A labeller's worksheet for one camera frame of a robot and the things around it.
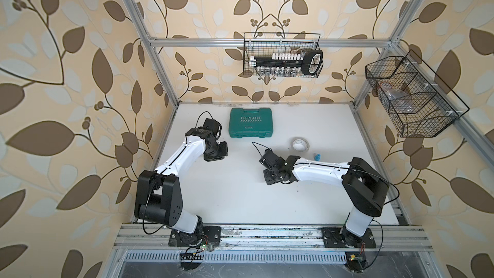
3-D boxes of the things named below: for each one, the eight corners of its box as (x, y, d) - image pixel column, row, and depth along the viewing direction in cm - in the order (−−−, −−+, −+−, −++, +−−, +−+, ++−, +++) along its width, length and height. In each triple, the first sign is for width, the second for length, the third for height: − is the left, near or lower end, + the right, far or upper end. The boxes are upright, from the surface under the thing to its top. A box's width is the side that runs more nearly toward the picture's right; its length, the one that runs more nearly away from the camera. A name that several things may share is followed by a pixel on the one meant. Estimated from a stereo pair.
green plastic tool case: (227, 138, 106) (227, 133, 102) (230, 113, 118) (230, 107, 115) (273, 138, 106) (274, 133, 102) (271, 112, 118) (272, 107, 115)
